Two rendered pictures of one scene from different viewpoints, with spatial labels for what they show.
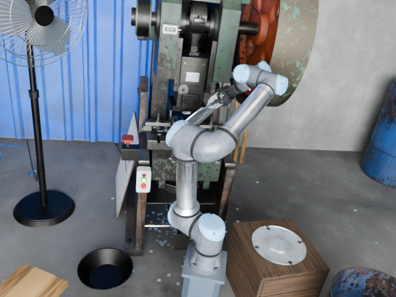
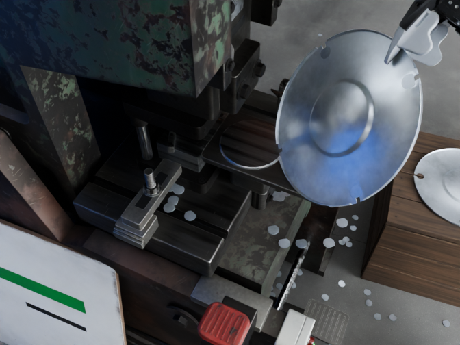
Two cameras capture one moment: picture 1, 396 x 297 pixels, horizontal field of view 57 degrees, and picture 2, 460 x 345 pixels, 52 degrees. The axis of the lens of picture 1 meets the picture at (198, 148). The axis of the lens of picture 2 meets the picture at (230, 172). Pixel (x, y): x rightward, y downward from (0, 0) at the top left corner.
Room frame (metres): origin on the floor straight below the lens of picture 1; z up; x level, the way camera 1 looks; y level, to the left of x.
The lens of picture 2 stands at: (1.51, 0.58, 1.46)
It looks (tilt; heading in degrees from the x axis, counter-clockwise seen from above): 51 degrees down; 308
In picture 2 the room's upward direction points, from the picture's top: straight up
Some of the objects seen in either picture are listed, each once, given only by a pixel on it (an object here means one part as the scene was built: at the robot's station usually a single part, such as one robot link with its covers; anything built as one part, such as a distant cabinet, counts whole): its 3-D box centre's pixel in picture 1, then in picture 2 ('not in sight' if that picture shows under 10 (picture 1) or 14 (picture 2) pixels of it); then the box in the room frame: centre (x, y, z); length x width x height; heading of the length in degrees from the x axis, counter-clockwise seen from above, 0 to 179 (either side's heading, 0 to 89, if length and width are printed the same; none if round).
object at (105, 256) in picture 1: (105, 271); not in sight; (1.43, 0.42, 0.04); 0.30 x 0.30 x 0.07
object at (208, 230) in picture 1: (209, 232); not in sight; (1.20, -0.10, 0.62); 0.13 x 0.12 x 0.14; 54
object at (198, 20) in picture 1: (194, 34); not in sight; (1.98, 0.10, 1.27); 0.21 x 0.12 x 0.34; 12
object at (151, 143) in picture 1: (183, 134); (196, 157); (1.98, 0.10, 0.68); 0.45 x 0.30 x 0.06; 102
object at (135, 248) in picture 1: (137, 154); (92, 281); (2.06, 0.39, 0.45); 0.92 x 0.12 x 0.90; 12
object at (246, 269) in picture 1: (271, 268); (443, 220); (1.49, -0.49, 0.18); 0.40 x 0.38 x 0.35; 19
